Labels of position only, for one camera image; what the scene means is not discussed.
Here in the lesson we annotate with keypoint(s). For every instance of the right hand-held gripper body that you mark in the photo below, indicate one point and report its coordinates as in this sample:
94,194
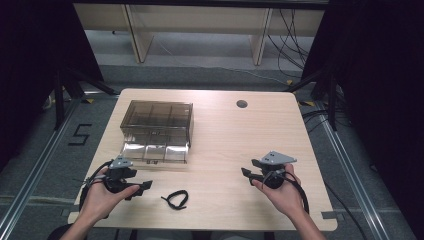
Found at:
274,166

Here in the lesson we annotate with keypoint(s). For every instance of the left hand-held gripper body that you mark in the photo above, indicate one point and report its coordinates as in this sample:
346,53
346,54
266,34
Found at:
117,174

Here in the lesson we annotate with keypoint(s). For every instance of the person's left hand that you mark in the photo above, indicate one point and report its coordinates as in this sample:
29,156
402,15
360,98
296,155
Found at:
100,200

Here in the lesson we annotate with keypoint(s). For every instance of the person's right hand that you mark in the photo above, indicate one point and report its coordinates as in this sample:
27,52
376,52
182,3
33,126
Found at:
283,196

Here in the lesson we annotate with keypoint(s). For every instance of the transparent brown drawer box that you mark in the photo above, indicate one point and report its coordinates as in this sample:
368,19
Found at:
156,130

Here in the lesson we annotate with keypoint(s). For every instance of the black metal stand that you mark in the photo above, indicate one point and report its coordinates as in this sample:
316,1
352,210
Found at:
328,96
68,90

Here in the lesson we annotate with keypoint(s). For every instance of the black curtain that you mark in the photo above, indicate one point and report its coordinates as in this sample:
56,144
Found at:
376,83
36,66

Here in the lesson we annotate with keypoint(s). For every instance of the beige wooden shelf unit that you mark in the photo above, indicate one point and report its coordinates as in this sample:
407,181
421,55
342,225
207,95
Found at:
200,26

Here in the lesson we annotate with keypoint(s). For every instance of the aluminium floor rail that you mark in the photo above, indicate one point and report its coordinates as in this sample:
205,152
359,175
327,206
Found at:
36,176
353,173

